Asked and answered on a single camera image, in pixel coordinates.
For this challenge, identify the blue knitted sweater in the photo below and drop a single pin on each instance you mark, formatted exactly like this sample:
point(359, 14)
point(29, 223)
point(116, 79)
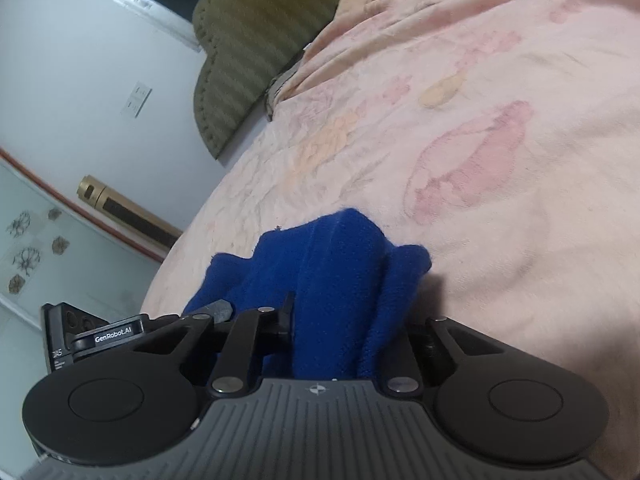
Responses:
point(330, 270)

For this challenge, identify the orange door frame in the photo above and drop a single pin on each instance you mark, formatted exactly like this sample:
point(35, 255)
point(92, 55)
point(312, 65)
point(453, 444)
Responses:
point(75, 209)

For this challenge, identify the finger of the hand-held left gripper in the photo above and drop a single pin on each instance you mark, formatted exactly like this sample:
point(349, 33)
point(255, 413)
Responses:
point(217, 310)

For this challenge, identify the gold tower air conditioner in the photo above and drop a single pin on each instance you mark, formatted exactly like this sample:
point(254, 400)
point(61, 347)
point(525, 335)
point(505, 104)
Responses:
point(125, 207)

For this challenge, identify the flower patterned glass door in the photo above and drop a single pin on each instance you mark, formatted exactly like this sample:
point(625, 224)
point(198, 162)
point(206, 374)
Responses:
point(50, 270)

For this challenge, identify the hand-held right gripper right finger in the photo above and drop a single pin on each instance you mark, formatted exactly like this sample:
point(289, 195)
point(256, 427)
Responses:
point(400, 360)

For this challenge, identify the white wall switch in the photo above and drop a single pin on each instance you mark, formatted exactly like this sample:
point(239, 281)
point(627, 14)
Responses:
point(136, 100)

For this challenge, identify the pink floral bed blanket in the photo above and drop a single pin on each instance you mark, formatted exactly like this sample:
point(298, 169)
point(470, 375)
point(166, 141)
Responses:
point(500, 110)

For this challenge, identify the olive green padded headboard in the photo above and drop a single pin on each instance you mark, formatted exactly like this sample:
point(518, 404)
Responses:
point(250, 35)

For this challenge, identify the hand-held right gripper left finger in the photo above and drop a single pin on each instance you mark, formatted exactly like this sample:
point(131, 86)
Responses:
point(240, 345)

